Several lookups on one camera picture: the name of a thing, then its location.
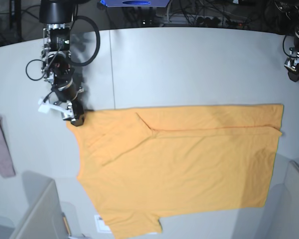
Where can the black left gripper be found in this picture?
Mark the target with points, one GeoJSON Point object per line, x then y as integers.
{"type": "Point", "coordinates": [293, 73]}

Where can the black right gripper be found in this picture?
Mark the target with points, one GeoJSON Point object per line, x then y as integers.
{"type": "Point", "coordinates": [69, 93]}

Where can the orange yellow T-shirt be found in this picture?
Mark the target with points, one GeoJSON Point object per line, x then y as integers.
{"type": "Point", "coordinates": [140, 165]}

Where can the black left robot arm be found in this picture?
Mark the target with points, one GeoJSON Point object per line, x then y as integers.
{"type": "Point", "coordinates": [282, 17]}

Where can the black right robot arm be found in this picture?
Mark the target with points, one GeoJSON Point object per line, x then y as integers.
{"type": "Point", "coordinates": [55, 57]}

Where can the orange pencil in bin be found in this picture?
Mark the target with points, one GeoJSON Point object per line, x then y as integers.
{"type": "Point", "coordinates": [66, 224]}

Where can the purple box with blue oval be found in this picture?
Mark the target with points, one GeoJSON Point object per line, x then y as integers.
{"type": "Point", "coordinates": [141, 3]}

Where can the grey left bin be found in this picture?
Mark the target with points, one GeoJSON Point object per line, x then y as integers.
{"type": "Point", "coordinates": [44, 218]}

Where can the white paper label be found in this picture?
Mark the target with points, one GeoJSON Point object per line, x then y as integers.
{"type": "Point", "coordinates": [101, 226]}

